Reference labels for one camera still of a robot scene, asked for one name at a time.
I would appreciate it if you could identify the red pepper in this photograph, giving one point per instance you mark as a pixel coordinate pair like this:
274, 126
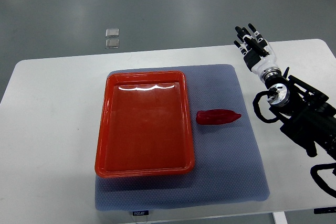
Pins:
216, 117

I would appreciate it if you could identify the white table leg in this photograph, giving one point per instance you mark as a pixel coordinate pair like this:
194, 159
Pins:
279, 217

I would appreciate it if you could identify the lower metal floor plate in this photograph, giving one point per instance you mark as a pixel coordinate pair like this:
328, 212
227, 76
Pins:
112, 43

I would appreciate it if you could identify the black table label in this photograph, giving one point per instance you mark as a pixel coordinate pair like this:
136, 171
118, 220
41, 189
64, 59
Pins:
328, 210
140, 213

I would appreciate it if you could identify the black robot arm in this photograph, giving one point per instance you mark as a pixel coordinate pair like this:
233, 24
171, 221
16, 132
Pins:
307, 118

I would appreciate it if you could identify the black table label right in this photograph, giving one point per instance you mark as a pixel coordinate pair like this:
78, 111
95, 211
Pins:
328, 210

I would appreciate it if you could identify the red plastic tray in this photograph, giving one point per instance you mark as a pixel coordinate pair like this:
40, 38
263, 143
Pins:
145, 127

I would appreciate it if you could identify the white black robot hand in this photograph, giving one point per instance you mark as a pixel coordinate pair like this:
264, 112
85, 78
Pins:
257, 53

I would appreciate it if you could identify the metal floor plate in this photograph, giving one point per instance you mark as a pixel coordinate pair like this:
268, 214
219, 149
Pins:
112, 43
112, 32

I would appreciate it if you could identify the upper metal floor plate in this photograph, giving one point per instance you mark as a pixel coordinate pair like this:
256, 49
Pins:
112, 32

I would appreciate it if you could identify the black table label left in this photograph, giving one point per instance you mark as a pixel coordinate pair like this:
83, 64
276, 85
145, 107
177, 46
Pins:
140, 213

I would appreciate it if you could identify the grey-blue mesh mat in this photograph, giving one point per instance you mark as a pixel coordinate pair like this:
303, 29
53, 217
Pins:
228, 166

